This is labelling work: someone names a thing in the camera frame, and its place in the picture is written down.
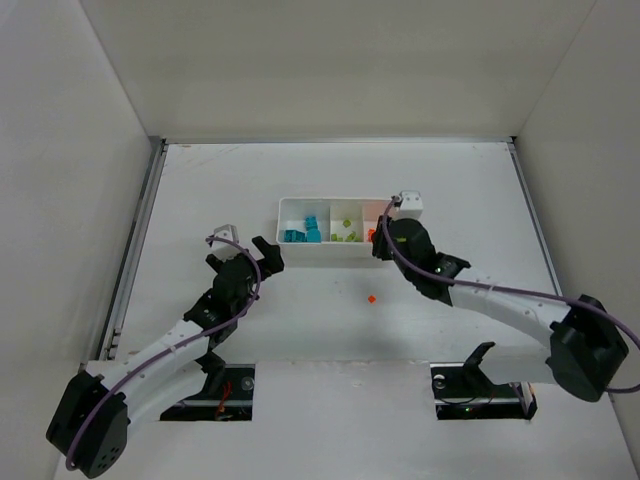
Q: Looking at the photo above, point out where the teal frog lotus brick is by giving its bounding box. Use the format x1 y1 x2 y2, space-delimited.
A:
306 228 322 243

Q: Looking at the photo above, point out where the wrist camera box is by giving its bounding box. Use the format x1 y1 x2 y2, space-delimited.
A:
394 190 424 220
209 224 239 261

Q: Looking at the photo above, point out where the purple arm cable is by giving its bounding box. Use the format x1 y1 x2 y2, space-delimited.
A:
379 195 640 394
65 234 264 471

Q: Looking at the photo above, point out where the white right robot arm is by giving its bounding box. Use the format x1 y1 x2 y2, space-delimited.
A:
372 214 629 402

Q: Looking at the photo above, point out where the teal two-by-four brick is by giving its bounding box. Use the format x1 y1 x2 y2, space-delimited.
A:
283 229 307 243

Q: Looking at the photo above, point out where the small teal slope brick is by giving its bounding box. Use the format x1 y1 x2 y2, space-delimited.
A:
305 216 318 230

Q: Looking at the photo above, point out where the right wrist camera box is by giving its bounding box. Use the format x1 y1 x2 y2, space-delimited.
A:
394 190 424 220

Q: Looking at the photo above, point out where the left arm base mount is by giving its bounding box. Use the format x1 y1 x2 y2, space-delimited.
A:
159 357 256 423

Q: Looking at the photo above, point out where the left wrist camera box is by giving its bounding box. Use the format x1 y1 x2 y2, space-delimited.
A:
209 224 239 261

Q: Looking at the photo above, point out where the white three-compartment plastic bin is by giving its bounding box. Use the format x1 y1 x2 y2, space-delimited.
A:
276 197 388 261

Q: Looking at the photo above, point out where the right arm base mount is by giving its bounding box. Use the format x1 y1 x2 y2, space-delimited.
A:
430 342 538 421

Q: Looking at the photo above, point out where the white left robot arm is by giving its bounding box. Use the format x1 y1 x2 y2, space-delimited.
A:
46 236 285 479

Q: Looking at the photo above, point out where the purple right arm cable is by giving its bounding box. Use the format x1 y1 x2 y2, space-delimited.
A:
379 195 640 394

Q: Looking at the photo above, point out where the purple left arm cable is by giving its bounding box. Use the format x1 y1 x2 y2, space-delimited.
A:
65 234 264 471

